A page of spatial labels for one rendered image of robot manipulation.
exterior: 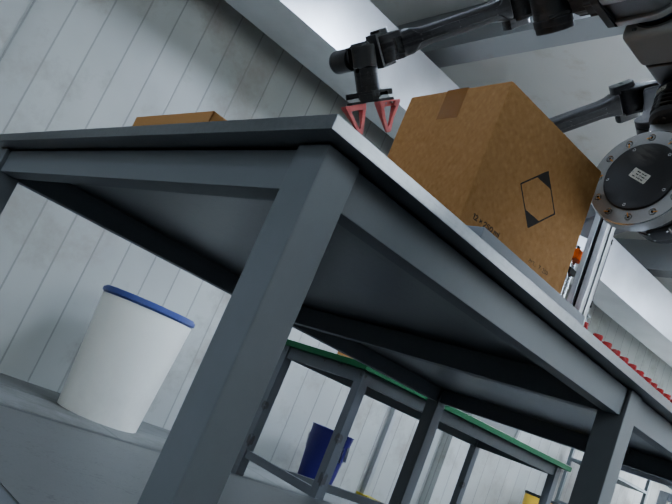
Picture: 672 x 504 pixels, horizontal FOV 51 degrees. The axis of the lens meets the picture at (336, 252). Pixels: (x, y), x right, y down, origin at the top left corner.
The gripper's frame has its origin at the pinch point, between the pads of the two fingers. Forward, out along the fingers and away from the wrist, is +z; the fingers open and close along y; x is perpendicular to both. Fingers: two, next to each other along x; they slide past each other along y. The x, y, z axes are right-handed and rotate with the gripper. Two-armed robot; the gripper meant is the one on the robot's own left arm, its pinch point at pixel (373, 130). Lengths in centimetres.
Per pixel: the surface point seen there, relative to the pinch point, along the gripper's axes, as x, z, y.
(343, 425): -61, 134, 111
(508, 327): 27, 33, -55
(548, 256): 13, 24, -55
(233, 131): 65, -5, -43
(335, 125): 64, -4, -63
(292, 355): -77, 117, 169
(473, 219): 31, 14, -54
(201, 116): 60, -8, -26
